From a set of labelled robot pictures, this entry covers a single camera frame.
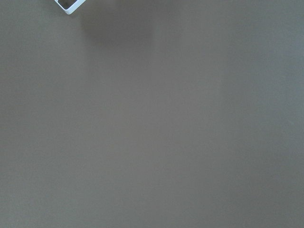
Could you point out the white dish rack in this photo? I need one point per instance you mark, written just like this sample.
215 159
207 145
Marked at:
69 6

